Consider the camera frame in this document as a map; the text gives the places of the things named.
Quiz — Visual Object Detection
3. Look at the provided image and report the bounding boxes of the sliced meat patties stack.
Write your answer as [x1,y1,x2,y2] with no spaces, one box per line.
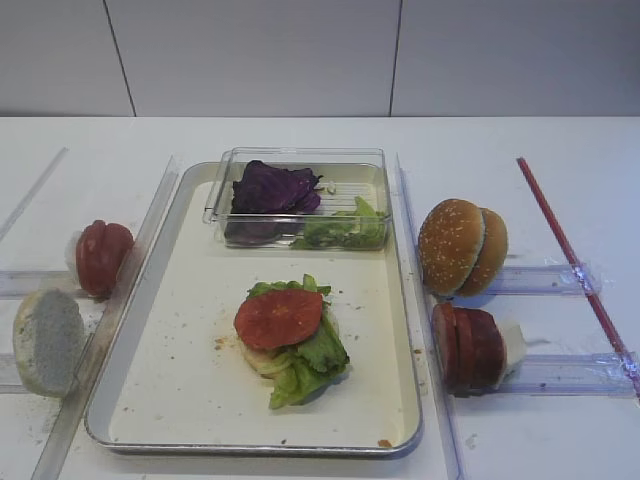
[432,302,507,395]

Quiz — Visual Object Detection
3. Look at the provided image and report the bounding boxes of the green lettuce in container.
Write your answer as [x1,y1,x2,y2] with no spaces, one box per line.
[290,196,386,250]

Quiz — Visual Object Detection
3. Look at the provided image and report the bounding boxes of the tomato slice on sandwich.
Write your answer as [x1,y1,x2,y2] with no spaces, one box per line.
[234,289,323,350]

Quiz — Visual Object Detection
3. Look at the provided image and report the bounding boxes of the green lettuce on sandwich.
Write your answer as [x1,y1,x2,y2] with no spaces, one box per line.
[234,274,350,410]

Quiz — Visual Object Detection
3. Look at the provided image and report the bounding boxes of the sliced tomato stack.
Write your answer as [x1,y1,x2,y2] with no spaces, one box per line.
[75,220,134,297]

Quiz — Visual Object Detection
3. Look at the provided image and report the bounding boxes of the white pusher block patties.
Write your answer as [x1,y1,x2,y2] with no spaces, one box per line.
[501,323,527,376]

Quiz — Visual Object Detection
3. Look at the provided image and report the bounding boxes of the bread slice on holder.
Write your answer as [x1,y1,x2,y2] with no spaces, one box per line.
[12,289,85,398]

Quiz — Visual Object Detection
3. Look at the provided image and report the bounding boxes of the purple cabbage leaves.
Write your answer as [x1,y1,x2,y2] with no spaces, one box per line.
[224,160,322,245]

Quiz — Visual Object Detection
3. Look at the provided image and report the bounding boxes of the clear plastic container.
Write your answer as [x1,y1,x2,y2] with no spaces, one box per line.
[203,147,392,251]

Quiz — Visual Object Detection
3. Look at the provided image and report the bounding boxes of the bottom bun on tray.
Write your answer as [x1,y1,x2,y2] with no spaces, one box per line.
[235,309,341,382]

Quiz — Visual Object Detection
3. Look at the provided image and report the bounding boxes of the sesame burger bun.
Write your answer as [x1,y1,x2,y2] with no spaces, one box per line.
[418,198,508,297]

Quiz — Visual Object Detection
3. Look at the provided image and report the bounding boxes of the metal baking tray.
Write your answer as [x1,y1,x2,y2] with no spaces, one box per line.
[85,163,423,458]

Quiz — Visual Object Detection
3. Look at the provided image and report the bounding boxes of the clear holder track upper right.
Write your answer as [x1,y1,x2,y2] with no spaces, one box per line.
[486,254,602,296]

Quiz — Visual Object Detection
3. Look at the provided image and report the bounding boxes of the clear holder track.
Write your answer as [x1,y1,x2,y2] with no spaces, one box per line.
[452,352,640,401]
[486,254,602,296]
[1,270,87,299]

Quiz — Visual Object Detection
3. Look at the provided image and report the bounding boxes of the red plastic strip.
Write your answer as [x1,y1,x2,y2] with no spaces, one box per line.
[516,157,639,397]

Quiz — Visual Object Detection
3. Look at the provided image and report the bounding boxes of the clear holder track lower right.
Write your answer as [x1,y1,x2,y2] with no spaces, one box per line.
[452,352,640,401]

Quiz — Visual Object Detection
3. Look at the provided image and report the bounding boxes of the clear far left strip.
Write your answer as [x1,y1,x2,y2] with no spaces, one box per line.
[0,147,69,240]

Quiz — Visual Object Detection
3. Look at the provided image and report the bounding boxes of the clear holder track upper left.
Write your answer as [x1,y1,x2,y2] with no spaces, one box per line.
[1,270,87,299]

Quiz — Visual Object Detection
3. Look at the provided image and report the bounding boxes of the clear rail left of tray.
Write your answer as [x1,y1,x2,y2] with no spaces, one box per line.
[31,157,180,479]

